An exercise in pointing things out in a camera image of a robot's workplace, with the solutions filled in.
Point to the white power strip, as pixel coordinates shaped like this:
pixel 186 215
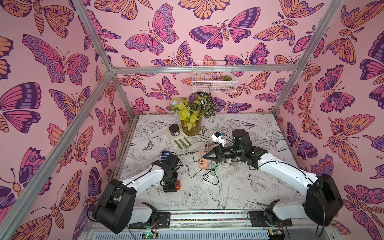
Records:
pixel 208 179

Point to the small black jar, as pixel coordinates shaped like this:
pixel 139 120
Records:
pixel 174 130

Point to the small plant in basket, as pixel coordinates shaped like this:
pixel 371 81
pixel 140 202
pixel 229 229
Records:
pixel 227 78

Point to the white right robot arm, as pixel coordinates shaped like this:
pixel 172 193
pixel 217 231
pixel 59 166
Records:
pixel 321 200

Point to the white wire wall basket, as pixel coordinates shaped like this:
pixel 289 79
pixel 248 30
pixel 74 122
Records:
pixel 208 79

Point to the potted green artificial plant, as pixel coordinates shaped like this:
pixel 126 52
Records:
pixel 192 110

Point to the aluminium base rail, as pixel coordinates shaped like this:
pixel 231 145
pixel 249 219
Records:
pixel 216 225

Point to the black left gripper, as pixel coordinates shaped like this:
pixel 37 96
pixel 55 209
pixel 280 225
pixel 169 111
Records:
pixel 170 188

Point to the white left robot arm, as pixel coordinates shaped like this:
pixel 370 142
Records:
pixel 118 207

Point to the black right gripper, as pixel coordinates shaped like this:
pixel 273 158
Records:
pixel 221 152

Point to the blue shaver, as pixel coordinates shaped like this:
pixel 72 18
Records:
pixel 164 154

